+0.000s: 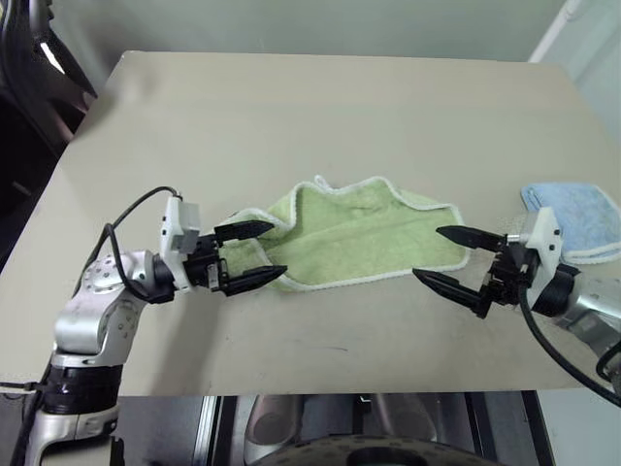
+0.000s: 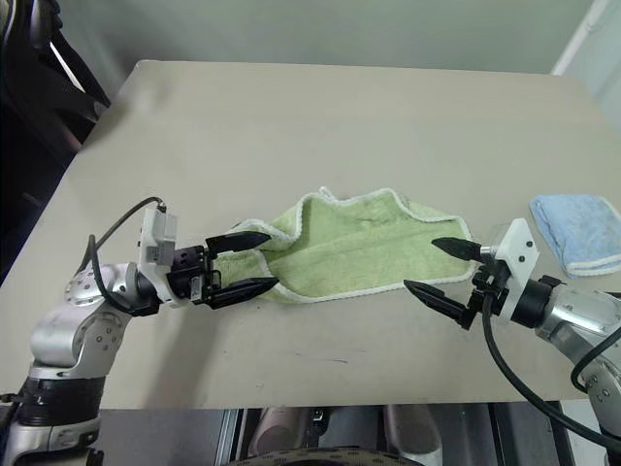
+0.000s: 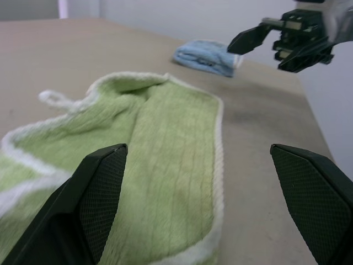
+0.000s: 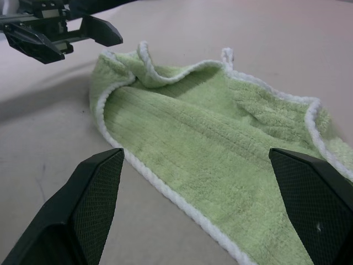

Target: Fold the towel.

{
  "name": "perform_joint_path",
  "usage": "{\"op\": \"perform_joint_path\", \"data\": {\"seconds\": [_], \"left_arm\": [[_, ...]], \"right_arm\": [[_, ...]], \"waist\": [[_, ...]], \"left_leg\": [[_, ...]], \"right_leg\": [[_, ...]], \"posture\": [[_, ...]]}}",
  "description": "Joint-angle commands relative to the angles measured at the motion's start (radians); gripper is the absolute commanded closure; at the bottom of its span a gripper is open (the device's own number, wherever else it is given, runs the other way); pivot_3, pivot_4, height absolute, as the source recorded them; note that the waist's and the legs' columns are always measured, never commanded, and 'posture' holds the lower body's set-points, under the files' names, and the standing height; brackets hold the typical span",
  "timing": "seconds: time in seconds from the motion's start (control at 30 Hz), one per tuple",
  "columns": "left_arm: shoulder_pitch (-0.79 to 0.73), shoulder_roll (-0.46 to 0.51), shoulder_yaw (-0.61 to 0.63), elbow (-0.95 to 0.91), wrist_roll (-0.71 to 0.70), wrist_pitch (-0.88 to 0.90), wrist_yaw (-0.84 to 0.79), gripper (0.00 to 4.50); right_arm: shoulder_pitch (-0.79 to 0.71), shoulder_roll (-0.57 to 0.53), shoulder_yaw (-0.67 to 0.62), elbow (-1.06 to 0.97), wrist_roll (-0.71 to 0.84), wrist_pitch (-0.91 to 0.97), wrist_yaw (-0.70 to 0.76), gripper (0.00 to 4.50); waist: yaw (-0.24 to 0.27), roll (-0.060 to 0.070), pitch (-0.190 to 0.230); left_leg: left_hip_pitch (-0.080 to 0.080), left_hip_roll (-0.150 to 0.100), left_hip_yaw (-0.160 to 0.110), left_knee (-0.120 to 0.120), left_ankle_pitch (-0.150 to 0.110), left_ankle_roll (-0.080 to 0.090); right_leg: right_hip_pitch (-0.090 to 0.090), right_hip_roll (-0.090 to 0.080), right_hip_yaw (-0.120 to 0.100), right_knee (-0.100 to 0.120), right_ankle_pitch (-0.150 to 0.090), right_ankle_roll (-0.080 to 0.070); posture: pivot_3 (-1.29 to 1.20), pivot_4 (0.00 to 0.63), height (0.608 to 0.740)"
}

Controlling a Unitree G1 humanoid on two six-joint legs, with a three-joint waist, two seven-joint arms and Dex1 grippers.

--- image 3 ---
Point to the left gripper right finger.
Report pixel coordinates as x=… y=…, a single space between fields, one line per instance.
x=317 y=198

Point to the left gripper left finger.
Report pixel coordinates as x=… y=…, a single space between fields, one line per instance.
x=69 y=207

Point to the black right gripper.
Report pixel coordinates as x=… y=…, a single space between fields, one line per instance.
x=303 y=30

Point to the green towel with white hem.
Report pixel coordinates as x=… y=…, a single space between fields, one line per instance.
x=171 y=138

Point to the blue cloth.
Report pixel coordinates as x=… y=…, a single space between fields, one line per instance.
x=204 y=55

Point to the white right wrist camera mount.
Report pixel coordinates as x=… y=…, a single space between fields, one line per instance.
x=340 y=25

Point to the white door frame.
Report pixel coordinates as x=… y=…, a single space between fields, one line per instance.
x=63 y=8

